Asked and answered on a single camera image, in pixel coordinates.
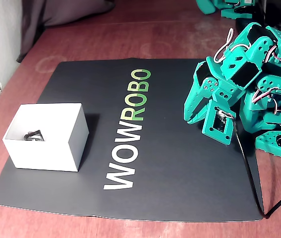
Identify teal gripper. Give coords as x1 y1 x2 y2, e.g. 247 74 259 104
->
184 47 262 124

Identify small black battery pack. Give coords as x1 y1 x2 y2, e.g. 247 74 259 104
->
23 128 46 142

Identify white cardboard box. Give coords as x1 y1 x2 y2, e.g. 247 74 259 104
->
2 103 90 173

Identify black mat with WOWROBO print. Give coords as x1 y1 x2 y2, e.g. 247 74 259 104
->
0 58 265 223

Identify white red servo wire loop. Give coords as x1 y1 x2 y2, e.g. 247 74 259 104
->
214 28 234 62

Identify black camera cable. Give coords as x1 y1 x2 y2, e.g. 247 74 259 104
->
230 115 281 219

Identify teal wrist camera housing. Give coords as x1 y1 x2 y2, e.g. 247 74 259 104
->
201 99 236 146

